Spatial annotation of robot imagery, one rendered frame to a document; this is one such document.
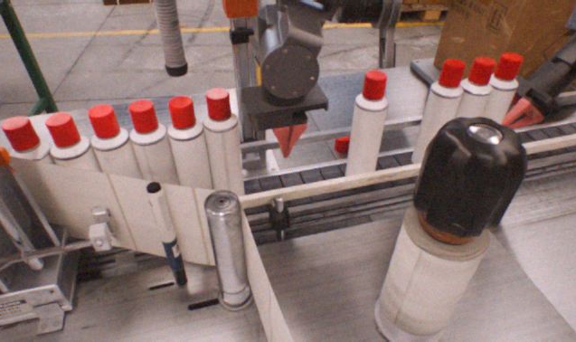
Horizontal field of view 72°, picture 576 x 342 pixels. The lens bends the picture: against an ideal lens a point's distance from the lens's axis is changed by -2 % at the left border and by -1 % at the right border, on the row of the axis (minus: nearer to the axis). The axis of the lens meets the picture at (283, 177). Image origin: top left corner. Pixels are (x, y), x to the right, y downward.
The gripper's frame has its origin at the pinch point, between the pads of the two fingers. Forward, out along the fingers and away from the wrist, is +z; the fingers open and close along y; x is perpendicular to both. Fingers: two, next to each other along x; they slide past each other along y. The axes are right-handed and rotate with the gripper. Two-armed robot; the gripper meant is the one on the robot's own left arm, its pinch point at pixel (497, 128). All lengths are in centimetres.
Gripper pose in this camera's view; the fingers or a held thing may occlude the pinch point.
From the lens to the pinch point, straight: 85.8
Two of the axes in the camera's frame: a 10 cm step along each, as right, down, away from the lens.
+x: 7.6, 3.2, 5.7
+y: 2.7, 6.4, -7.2
